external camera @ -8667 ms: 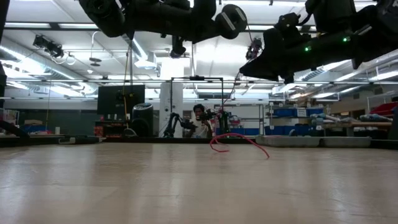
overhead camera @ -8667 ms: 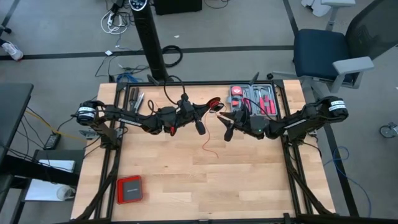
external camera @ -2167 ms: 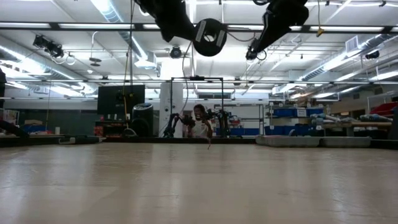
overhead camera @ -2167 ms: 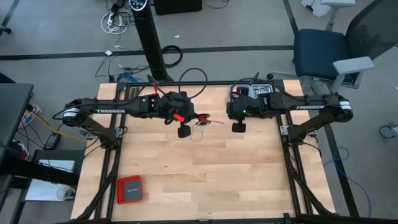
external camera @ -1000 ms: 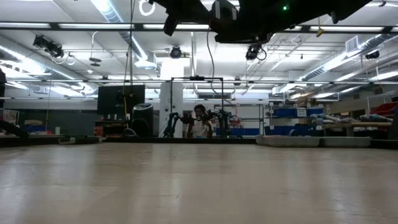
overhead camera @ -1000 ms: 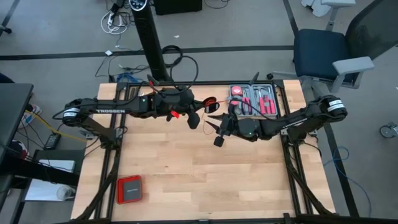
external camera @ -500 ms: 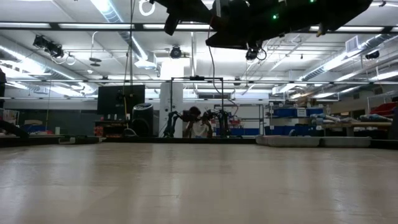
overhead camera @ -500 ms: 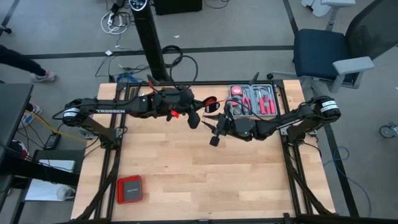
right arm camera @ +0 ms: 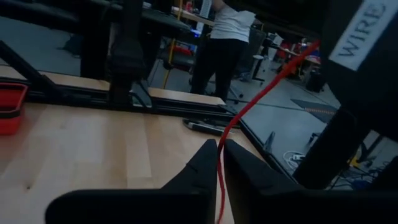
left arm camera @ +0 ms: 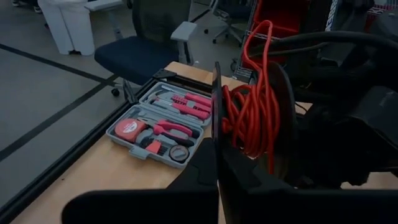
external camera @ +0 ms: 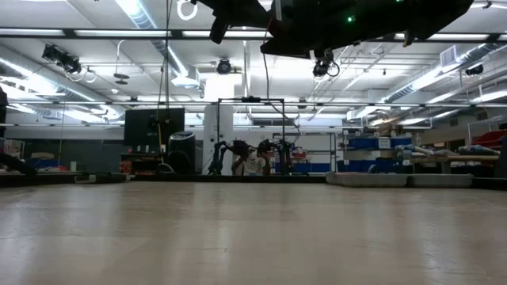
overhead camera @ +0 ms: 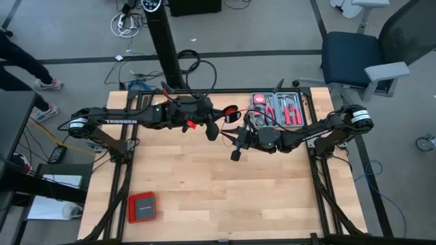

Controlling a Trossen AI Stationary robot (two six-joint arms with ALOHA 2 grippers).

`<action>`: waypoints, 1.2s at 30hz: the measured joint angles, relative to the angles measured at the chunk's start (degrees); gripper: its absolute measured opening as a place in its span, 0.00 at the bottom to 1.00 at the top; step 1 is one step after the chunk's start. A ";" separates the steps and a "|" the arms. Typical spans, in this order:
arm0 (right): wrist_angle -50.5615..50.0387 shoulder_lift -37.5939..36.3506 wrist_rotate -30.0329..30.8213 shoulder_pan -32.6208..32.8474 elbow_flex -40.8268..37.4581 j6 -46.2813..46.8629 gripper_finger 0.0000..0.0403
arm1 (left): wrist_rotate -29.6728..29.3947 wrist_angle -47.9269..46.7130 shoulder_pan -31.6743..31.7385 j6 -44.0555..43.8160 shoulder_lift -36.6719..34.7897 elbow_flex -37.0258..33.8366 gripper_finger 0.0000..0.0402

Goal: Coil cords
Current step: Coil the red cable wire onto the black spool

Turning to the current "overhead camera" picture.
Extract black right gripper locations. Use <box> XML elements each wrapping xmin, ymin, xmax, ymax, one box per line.
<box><xmin>220</xmin><ymin>117</ymin><xmax>262</xmax><ymax>162</ymax></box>

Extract white paper sheet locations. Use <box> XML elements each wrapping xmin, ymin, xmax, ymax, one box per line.
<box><xmin>26</xmin><ymin>174</ymin><xmax>84</xmax><ymax>221</ymax></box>

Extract white chair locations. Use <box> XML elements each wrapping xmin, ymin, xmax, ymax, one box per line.
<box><xmin>330</xmin><ymin>0</ymin><xmax>391</xmax><ymax>35</ymax></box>

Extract grey hammer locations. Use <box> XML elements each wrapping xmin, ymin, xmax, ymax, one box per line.
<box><xmin>277</xmin><ymin>95</ymin><xmax>290</xmax><ymax>125</ymax></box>

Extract grey caster wheel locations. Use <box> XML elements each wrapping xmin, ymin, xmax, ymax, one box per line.
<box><xmin>415</xmin><ymin>133</ymin><xmax>436</xmax><ymax>152</ymax></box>

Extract black tower fan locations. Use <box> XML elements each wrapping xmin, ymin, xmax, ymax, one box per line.
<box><xmin>141</xmin><ymin>0</ymin><xmax>191</xmax><ymax>92</ymax></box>

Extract black desk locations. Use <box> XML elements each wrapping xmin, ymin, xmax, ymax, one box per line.
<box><xmin>0</xmin><ymin>91</ymin><xmax>37</xmax><ymax>178</ymax></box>

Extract clear plastic cup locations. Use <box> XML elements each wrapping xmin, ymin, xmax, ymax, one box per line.
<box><xmin>61</xmin><ymin>202</ymin><xmax>84</xmax><ymax>220</ymax></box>

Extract white power strip cables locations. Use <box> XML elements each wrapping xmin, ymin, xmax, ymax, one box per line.
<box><xmin>110</xmin><ymin>9</ymin><xmax>142</xmax><ymax>39</ymax></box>

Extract blue floor cable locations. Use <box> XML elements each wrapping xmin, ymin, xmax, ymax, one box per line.
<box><xmin>127</xmin><ymin>78</ymin><xmax>158</xmax><ymax>92</ymax></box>
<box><xmin>354</xmin><ymin>159</ymin><xmax>409</xmax><ymax>239</ymax></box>

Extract person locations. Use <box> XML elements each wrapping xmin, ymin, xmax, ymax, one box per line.
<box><xmin>0</xmin><ymin>29</ymin><xmax>55</xmax><ymax>113</ymax></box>

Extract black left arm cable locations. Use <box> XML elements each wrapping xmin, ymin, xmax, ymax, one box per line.
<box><xmin>185</xmin><ymin>59</ymin><xmax>218</xmax><ymax>103</ymax></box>

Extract red-rimmed black box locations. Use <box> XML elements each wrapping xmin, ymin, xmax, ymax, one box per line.
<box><xmin>127</xmin><ymin>191</ymin><xmax>157</xmax><ymax>224</ymax></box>

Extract black side stand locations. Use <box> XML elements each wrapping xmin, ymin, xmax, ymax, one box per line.
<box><xmin>0</xmin><ymin>163</ymin><xmax>94</xmax><ymax>245</ymax></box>

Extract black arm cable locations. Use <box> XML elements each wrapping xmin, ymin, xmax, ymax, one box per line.
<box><xmin>245</xmin><ymin>108</ymin><xmax>290</xmax><ymax>133</ymax></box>
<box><xmin>185</xmin><ymin>59</ymin><xmax>218</xmax><ymax>103</ymax></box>

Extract grey tool kit case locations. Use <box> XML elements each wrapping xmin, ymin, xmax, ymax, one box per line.
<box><xmin>249</xmin><ymin>91</ymin><xmax>305</xmax><ymax>129</ymax></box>

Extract black coiled floor cable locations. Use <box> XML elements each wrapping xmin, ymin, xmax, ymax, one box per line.
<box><xmin>176</xmin><ymin>49</ymin><xmax>201</xmax><ymax>75</ymax></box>

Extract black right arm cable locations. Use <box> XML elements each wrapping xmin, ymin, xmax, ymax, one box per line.
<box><xmin>245</xmin><ymin>108</ymin><xmax>290</xmax><ymax>133</ymax></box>

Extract black floor box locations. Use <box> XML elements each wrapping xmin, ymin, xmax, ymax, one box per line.
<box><xmin>168</xmin><ymin>0</ymin><xmax>223</xmax><ymax>18</ymax></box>

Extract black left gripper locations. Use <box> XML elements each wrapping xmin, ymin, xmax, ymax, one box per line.
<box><xmin>189</xmin><ymin>97</ymin><xmax>228</xmax><ymax>142</ymax></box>

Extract yellow cable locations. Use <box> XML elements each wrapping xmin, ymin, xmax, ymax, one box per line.
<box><xmin>27</xmin><ymin>118</ymin><xmax>97</xmax><ymax>158</ymax></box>

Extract black power adapter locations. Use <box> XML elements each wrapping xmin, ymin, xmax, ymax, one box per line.
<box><xmin>47</xmin><ymin>145</ymin><xmax>68</xmax><ymax>165</ymax></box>

